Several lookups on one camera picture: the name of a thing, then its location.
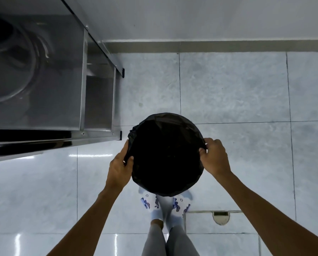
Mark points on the person's right thumb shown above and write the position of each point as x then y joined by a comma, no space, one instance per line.
203,155

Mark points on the person's right forearm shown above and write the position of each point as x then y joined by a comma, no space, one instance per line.
265,218

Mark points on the person's leg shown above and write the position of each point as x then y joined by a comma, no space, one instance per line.
155,237
179,237

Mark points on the person's left forearm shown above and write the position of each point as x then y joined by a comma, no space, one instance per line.
89,223

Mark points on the person's left thumb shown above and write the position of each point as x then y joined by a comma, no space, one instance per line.
129,164

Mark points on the floor hatch cover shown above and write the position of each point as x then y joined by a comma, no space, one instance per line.
215,226

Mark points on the stainless steel table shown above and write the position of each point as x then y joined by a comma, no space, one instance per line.
55,77

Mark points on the person's left leg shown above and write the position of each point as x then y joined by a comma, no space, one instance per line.
155,237

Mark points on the white blue patterned slipper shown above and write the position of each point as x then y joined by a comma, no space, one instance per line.
147,202
182,203

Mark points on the person's right leg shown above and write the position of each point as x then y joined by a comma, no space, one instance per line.
179,237

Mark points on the person's left hand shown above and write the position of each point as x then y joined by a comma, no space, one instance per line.
117,171

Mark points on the black garbage bag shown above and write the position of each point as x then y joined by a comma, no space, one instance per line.
165,157

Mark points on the person's right hand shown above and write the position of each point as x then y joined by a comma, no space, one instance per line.
216,159

